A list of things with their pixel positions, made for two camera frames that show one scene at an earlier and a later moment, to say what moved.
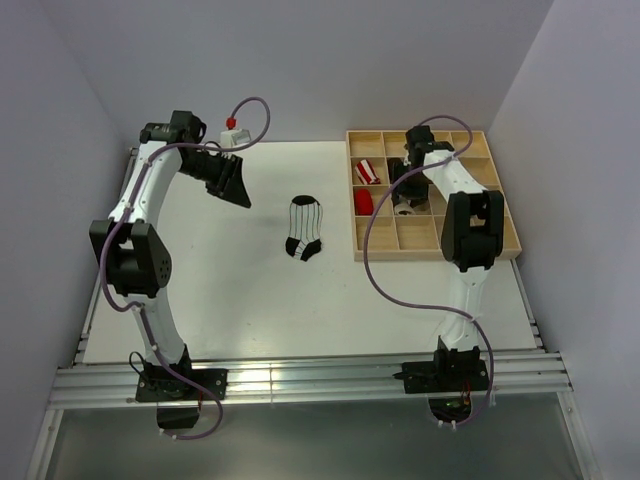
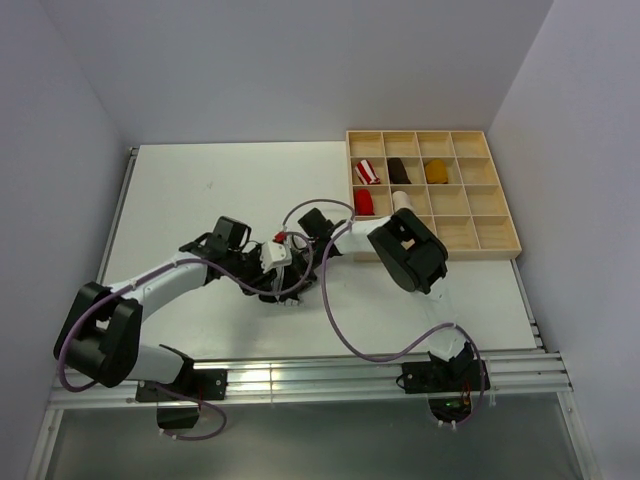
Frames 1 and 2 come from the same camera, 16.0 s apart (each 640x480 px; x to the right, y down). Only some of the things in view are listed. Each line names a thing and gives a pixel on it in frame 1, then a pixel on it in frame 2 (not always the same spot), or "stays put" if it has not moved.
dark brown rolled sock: (396, 168) stays put
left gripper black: (230, 185) -> (259, 280)
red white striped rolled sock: (366, 173) stays put
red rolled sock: (363, 202) stays put
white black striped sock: (305, 216) -> (291, 299)
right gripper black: (417, 196) -> (295, 271)
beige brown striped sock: (404, 208) stays put
